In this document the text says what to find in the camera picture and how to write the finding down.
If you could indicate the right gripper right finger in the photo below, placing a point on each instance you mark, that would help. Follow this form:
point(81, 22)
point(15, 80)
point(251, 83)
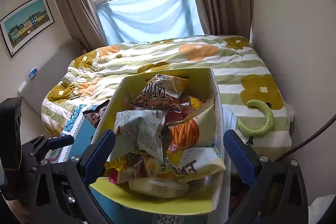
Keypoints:
point(277, 192)

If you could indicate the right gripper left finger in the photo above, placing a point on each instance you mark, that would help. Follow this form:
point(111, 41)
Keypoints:
point(61, 191)

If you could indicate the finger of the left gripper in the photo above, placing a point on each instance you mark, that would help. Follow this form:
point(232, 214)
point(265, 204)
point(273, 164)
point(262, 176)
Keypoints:
point(34, 151)

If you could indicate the gold Pillows chocolate bag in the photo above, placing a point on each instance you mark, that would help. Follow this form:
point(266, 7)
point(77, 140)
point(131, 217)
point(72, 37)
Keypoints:
point(123, 163)

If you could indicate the dark maroon snack bag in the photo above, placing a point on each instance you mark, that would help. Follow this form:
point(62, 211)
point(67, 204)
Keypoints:
point(94, 115)

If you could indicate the pink candy bag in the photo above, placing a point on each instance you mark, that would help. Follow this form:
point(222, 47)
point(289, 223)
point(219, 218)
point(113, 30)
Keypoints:
point(119, 174)
point(186, 106)

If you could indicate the white cheese fries bag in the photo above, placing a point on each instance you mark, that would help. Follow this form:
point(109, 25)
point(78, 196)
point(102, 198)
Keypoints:
point(192, 151)

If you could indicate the grey newsprint snack bag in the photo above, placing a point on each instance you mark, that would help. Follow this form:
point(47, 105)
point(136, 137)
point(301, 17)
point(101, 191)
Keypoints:
point(138, 129)

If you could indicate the translucent white packet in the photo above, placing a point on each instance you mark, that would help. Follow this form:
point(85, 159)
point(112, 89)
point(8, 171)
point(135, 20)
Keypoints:
point(158, 187)

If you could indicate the orange white cake bag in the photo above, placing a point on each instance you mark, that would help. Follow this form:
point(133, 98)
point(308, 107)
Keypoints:
point(157, 168)

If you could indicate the yellow potato chip bag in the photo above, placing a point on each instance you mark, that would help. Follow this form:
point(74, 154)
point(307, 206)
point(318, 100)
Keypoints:
point(162, 92)

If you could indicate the purple snack bag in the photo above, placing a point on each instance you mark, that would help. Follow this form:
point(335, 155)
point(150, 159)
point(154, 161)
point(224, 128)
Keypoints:
point(195, 102)

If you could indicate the teal patterned table cloth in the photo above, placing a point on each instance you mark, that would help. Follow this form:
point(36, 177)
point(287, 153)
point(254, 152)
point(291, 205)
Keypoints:
point(82, 131)

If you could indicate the grey headboard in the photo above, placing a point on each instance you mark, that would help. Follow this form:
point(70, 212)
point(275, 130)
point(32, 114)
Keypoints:
point(49, 74)

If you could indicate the green crescent pillow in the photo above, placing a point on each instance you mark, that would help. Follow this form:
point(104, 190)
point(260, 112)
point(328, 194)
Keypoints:
point(257, 127)

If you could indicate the blue tape dispenser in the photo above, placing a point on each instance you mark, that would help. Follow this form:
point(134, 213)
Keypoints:
point(32, 73)

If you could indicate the floral striped duvet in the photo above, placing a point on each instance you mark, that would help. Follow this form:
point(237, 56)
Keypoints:
point(239, 71)

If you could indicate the framed houses picture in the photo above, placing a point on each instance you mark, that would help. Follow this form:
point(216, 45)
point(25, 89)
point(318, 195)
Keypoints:
point(24, 23)

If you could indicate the left brown curtain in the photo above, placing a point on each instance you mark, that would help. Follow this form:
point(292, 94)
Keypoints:
point(78, 1)

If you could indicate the light blue window cloth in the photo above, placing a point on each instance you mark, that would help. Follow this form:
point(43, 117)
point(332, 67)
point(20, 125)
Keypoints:
point(144, 21)

